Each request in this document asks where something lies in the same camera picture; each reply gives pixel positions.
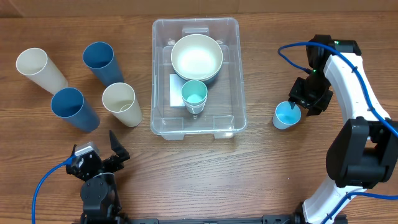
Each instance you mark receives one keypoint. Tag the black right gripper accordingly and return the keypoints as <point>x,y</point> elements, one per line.
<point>299,96</point>

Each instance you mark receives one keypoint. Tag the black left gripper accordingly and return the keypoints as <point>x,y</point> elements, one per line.
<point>119,149</point>

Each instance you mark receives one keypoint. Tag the light blue small cup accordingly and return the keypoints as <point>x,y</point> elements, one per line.
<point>285,117</point>

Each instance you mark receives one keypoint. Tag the blue tall cup front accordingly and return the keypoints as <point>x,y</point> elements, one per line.
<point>70,105</point>

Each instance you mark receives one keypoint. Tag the blue tall cup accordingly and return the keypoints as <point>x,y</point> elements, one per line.
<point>100,58</point>
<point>70,105</point>

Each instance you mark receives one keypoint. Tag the cream tall cup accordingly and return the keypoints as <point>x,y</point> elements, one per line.
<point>120,99</point>
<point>36,65</point>

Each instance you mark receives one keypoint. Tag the dark blue bowl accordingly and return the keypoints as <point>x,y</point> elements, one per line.
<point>213,80</point>

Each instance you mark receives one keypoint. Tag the grey small cup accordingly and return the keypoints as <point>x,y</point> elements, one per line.
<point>195,110</point>

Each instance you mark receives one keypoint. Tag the mint green small cup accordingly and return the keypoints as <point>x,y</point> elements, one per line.
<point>194,92</point>

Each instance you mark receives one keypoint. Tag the cream bowl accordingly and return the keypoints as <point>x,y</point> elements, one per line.
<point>197,57</point>

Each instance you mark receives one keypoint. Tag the pink small cup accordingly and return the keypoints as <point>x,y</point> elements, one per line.
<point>195,105</point>

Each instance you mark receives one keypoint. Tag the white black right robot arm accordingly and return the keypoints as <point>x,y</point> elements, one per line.
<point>364,153</point>

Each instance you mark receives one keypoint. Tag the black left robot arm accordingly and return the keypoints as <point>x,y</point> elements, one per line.
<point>101,203</point>

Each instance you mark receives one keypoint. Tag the clear plastic storage container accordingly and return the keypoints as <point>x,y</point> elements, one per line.
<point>224,113</point>

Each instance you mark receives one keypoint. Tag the white label in container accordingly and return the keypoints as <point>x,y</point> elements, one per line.
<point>176,83</point>

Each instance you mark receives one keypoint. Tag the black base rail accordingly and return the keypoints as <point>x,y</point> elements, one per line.
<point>266,219</point>

